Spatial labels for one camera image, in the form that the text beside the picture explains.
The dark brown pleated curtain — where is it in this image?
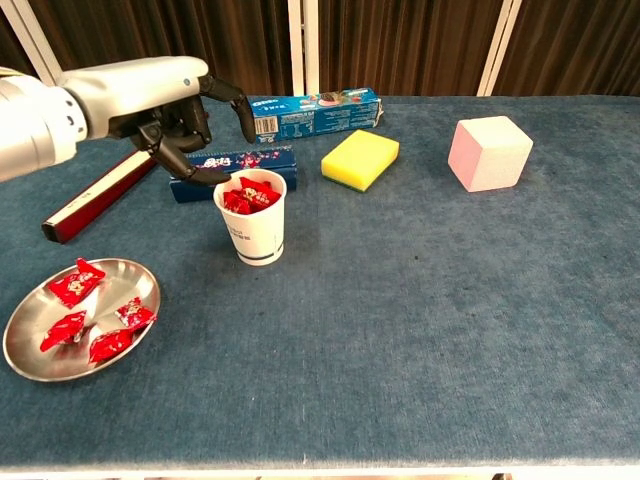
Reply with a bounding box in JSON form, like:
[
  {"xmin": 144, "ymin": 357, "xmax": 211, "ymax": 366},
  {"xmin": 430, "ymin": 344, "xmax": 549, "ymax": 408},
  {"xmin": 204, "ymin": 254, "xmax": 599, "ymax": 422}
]
[
  {"xmin": 0, "ymin": 12, "xmax": 36, "ymax": 71},
  {"xmin": 492, "ymin": 0, "xmax": 640, "ymax": 97},
  {"xmin": 29, "ymin": 0, "xmax": 294, "ymax": 97},
  {"xmin": 318, "ymin": 0, "xmax": 504, "ymax": 97}
]

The blue table cloth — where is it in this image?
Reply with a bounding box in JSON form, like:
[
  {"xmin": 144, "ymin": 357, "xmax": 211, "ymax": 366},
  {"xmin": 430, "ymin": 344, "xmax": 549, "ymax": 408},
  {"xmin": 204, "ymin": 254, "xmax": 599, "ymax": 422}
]
[{"xmin": 0, "ymin": 94, "xmax": 640, "ymax": 471}]

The pink cube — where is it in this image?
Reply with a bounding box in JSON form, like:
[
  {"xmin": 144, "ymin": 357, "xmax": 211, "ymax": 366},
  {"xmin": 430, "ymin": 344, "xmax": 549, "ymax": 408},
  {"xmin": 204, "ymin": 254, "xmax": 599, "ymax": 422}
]
[{"xmin": 447, "ymin": 115, "xmax": 535, "ymax": 194}]

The round metal plate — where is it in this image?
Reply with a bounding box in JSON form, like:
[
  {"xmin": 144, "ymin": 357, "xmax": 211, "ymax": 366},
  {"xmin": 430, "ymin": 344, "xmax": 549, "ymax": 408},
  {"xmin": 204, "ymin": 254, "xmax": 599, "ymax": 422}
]
[{"xmin": 2, "ymin": 257, "xmax": 162, "ymax": 383}]

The white paper cup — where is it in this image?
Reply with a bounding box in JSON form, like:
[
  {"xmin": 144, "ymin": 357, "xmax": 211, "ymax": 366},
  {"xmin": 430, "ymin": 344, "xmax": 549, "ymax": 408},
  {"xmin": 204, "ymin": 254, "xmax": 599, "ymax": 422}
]
[{"xmin": 212, "ymin": 168, "xmax": 288, "ymax": 267}]

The blue Oreo cookie box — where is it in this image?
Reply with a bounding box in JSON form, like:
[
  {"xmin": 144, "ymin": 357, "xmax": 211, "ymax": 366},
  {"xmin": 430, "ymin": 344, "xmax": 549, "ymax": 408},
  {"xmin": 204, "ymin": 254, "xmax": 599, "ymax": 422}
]
[{"xmin": 249, "ymin": 87, "xmax": 384, "ymax": 146}]

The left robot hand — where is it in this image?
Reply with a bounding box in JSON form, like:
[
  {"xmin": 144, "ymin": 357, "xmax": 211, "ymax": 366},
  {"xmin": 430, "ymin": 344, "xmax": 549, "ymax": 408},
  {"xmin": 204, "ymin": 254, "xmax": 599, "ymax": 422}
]
[{"xmin": 60, "ymin": 55, "xmax": 257, "ymax": 187}]

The red candy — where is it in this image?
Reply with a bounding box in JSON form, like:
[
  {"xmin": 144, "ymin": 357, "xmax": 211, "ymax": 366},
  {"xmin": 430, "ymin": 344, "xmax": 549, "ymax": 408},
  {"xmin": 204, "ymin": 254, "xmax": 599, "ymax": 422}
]
[
  {"xmin": 39, "ymin": 310, "xmax": 88, "ymax": 353},
  {"xmin": 87, "ymin": 328, "xmax": 135, "ymax": 365},
  {"xmin": 114, "ymin": 296, "xmax": 158, "ymax": 329},
  {"xmin": 222, "ymin": 188, "xmax": 251, "ymax": 215},
  {"xmin": 237, "ymin": 175, "xmax": 282, "ymax": 215},
  {"xmin": 47, "ymin": 257, "xmax": 107, "ymax": 309}
]

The yellow sponge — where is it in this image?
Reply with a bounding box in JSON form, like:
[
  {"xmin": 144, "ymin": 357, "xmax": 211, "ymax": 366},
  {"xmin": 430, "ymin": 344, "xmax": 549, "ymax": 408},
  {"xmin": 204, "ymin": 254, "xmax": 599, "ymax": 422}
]
[{"xmin": 320, "ymin": 129, "xmax": 401, "ymax": 193}]

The long dark red box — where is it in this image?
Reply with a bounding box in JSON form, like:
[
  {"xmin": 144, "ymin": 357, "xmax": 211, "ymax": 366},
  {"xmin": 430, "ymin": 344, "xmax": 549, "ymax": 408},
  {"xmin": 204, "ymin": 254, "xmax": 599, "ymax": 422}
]
[{"xmin": 41, "ymin": 149, "xmax": 159, "ymax": 246}]

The dark blue snack box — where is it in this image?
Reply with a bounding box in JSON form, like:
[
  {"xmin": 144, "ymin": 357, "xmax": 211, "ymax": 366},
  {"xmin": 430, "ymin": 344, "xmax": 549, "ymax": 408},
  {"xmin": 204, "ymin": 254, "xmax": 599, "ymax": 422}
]
[{"xmin": 168, "ymin": 145, "xmax": 299, "ymax": 204}]

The white partition post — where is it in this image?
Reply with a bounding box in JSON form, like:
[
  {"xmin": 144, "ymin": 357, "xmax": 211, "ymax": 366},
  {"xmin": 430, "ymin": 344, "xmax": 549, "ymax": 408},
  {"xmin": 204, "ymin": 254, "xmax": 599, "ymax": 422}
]
[
  {"xmin": 476, "ymin": 0, "xmax": 525, "ymax": 97},
  {"xmin": 286, "ymin": 0, "xmax": 306, "ymax": 97},
  {"xmin": 0, "ymin": 0, "xmax": 69, "ymax": 86},
  {"xmin": 304, "ymin": 0, "xmax": 321, "ymax": 97}
]

